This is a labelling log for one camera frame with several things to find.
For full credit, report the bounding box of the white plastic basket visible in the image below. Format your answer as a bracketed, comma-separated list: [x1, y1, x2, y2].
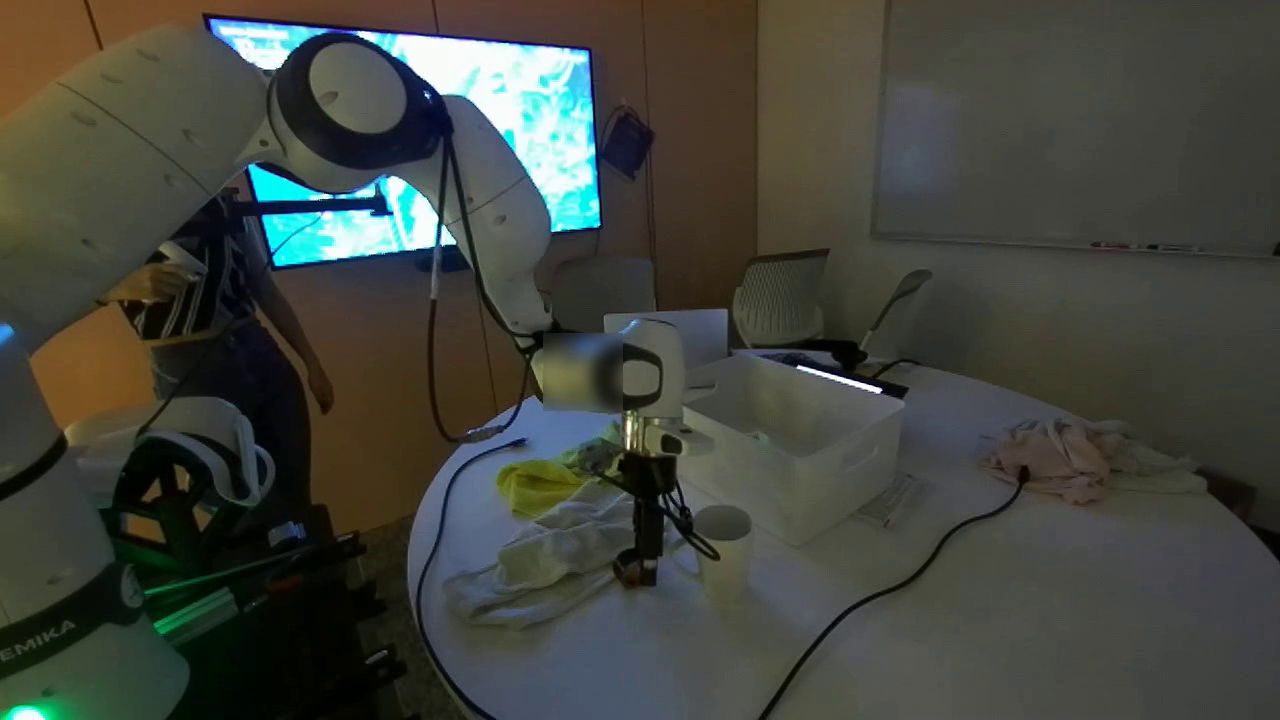
[680, 357, 903, 542]

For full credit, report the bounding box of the pink cloth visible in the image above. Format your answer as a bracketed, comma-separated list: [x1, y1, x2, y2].
[992, 421, 1117, 509]

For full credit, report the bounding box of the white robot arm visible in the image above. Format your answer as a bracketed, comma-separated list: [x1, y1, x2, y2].
[0, 28, 682, 720]

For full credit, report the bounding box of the yellow towel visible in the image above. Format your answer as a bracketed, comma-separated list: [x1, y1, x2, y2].
[494, 451, 612, 518]

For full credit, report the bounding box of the whiteboard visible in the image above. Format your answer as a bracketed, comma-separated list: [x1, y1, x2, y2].
[873, 0, 1280, 254]

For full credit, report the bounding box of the wall monitor screen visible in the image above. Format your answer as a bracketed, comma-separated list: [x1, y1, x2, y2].
[244, 28, 605, 273]

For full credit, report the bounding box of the black cable on table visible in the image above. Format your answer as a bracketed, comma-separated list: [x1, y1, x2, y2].
[755, 458, 1033, 720]

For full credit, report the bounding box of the white ceramic mug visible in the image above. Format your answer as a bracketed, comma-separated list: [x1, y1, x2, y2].
[697, 502, 750, 601]

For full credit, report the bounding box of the silver laptop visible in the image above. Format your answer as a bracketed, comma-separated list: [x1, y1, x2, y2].
[605, 306, 729, 394]

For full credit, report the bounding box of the white grey towel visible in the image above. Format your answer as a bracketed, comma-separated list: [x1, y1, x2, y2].
[442, 482, 630, 633]

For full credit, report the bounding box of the person in striped shirt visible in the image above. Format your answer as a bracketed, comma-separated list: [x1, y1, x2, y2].
[111, 198, 337, 516]

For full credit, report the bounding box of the tablet with lit screen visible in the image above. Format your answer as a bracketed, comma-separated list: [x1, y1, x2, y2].
[785, 358, 911, 398]

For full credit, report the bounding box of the white headset on stand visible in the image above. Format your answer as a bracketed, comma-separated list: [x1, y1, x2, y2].
[103, 394, 275, 551]

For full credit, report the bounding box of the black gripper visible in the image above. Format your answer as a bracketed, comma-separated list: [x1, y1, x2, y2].
[606, 410, 680, 567]

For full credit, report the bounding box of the small brown round object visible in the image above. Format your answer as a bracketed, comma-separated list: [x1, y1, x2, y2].
[612, 559, 657, 587]

